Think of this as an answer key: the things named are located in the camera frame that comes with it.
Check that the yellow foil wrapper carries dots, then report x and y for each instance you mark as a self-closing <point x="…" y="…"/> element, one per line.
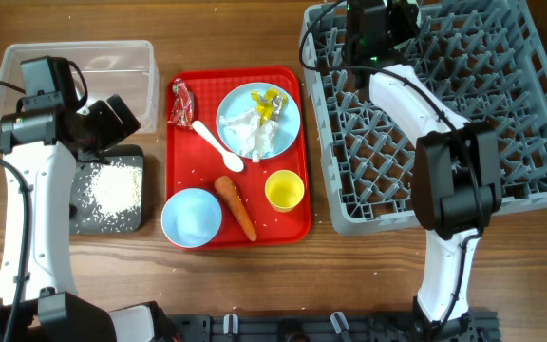
<point x="269" y="105"/>

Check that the grey dishwasher rack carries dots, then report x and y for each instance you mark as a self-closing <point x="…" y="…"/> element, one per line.
<point x="482" y="59"/>

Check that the red foil snack wrapper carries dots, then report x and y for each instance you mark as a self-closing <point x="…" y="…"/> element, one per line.
<point x="182" y="113"/>

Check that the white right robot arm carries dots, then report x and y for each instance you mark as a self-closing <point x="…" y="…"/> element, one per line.
<point x="455" y="184"/>

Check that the black tray bin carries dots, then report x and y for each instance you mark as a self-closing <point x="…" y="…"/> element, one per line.
<point x="80" y="224"/>

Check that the yellow plastic cup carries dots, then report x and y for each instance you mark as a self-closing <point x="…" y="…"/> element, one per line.
<point x="284" y="190"/>

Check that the white plastic spoon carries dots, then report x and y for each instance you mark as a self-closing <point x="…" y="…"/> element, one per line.
<point x="232" y="161"/>

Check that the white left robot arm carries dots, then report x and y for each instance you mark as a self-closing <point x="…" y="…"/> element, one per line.
<point x="40" y="143"/>

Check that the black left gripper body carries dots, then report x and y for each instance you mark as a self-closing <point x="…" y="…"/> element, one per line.
<point x="103" y="129"/>

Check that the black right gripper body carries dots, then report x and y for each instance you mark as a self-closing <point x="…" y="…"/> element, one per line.
<point x="398" y="27"/>

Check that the crumpled white tissue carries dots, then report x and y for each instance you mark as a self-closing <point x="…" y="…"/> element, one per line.
<point x="247" y="136"/>

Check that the light blue plate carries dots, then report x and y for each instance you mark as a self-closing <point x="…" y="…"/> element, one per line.
<point x="239" y="100"/>

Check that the red serving tray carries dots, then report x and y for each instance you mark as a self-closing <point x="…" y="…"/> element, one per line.
<point x="191" y="162"/>

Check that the light blue bowl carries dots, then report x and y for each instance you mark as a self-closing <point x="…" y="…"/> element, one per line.
<point x="191" y="218"/>

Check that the pile of white rice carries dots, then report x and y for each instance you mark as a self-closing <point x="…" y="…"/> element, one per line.
<point x="113" y="192"/>

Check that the orange carrot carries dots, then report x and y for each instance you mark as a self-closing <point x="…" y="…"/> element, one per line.
<point x="228" y="191"/>

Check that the clear plastic bin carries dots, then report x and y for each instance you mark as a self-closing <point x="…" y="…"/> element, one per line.
<point x="124" y="67"/>

